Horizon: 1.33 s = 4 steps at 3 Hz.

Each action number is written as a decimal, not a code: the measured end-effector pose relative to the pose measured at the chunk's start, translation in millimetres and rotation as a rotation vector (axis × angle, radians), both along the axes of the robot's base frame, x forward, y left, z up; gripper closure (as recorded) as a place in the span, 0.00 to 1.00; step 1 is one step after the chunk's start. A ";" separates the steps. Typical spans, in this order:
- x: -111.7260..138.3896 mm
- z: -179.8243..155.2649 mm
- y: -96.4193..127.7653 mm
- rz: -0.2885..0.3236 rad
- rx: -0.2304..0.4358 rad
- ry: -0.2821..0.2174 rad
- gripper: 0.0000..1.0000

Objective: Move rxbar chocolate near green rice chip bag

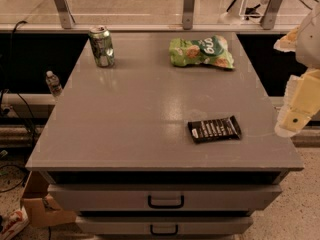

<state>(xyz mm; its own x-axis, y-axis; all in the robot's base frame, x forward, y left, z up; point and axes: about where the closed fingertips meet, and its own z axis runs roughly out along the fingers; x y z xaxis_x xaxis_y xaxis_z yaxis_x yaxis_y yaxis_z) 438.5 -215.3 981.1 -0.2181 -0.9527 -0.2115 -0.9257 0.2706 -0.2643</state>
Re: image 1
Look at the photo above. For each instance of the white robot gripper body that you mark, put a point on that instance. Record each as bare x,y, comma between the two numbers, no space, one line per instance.
310,45

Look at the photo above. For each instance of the metal railing post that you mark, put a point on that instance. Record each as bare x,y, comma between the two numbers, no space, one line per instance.
269,18
188,13
64,13

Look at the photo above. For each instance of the black drawer handle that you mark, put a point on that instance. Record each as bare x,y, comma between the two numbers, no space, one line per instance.
164,230
165,203

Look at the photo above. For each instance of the grey upper drawer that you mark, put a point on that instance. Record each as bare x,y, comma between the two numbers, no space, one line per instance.
125,197

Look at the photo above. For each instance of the green soda can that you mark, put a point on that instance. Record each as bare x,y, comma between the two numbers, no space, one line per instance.
101,45

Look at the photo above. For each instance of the right metal railing post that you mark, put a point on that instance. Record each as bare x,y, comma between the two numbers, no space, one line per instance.
269,18

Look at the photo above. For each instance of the brown cardboard box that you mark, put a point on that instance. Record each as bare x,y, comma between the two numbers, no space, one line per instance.
41,208

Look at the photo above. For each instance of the red white sneaker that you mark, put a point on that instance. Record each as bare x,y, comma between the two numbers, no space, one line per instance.
14,224

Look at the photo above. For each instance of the grey lower drawer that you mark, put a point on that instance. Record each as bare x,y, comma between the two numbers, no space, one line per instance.
187,225

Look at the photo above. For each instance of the black upper drawer handle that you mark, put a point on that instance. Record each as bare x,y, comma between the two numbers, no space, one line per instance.
165,203

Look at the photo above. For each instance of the green rice chip bag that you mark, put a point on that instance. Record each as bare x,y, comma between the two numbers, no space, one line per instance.
212,51

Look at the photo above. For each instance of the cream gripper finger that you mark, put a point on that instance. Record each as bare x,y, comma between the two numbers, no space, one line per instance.
287,43
301,103

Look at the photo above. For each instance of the left metal railing post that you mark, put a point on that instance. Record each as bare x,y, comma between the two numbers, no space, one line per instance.
64,13

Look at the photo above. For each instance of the grey drawer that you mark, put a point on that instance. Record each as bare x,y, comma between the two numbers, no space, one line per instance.
187,225
125,197

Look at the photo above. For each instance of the black lower drawer handle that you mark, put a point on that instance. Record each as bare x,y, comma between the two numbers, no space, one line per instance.
164,230

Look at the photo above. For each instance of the black rxbar chocolate wrapper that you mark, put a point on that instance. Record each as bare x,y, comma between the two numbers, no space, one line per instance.
215,130

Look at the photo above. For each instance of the clear plastic water bottle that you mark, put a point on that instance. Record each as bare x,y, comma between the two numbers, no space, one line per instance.
53,83

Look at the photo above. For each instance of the middle metal railing post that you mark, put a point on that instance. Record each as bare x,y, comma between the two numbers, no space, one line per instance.
188,13

